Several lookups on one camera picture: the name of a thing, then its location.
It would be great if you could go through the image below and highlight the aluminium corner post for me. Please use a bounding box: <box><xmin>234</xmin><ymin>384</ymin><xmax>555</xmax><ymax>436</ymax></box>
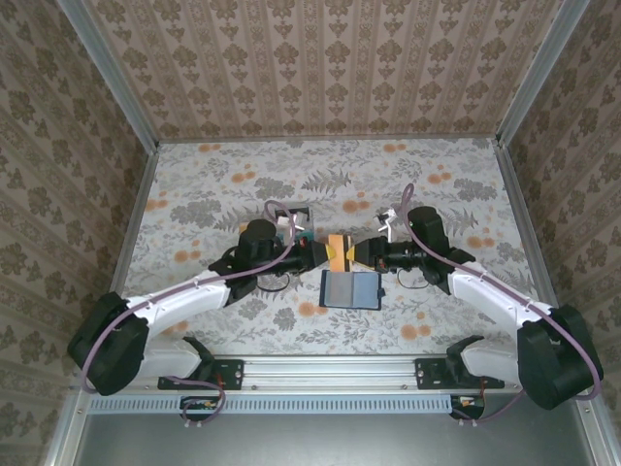
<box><xmin>56</xmin><ymin>0</ymin><xmax>161</xmax><ymax>151</ymax></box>
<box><xmin>495</xmin><ymin>0</ymin><xmax>594</xmax><ymax>147</ymax></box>

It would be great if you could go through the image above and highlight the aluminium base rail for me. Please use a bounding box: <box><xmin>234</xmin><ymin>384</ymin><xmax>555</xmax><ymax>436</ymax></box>
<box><xmin>72</xmin><ymin>354</ymin><xmax>506</xmax><ymax>393</ymax></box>

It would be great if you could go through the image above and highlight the slotted white cable duct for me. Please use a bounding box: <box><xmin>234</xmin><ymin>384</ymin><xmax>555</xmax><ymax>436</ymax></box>
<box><xmin>89</xmin><ymin>393</ymin><xmax>450</xmax><ymax>415</ymax></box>

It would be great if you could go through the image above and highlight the thin black cable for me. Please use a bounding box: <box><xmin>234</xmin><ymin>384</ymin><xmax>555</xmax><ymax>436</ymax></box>
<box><xmin>255</xmin><ymin>274</ymin><xmax>303</xmax><ymax>293</ymax></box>
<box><xmin>396</xmin><ymin>269</ymin><xmax>433</xmax><ymax>291</ymax></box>

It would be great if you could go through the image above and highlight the blue card holder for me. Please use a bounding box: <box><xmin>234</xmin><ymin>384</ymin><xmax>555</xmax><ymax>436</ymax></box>
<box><xmin>319</xmin><ymin>270</ymin><xmax>387</xmax><ymax>311</ymax></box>

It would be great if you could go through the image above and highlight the small wired connector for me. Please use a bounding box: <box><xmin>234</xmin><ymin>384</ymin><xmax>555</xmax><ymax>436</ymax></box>
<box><xmin>449</xmin><ymin>395</ymin><xmax>486</xmax><ymax>419</ymax></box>
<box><xmin>180</xmin><ymin>395</ymin><xmax>225</xmax><ymax>422</ymax></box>

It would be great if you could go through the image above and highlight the grey metal sheet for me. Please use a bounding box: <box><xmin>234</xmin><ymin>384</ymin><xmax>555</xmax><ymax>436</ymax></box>
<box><xmin>72</xmin><ymin>412</ymin><xmax>591</xmax><ymax>466</ymax></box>

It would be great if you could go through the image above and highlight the aluminium frame rail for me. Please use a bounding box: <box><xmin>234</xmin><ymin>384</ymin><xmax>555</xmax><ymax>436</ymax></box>
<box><xmin>104</xmin><ymin>143</ymin><xmax>161</xmax><ymax>302</ymax></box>
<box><xmin>493</xmin><ymin>140</ymin><xmax>559</xmax><ymax>307</ymax></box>

